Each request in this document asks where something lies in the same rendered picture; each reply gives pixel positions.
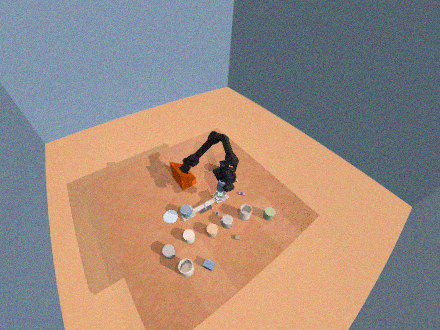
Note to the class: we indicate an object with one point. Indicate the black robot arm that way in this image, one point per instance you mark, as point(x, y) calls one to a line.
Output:
point(230, 158)

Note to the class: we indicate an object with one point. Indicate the white round dish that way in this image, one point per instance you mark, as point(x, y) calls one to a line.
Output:
point(170, 216)

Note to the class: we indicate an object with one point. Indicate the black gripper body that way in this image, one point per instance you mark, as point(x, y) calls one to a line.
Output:
point(226, 187)

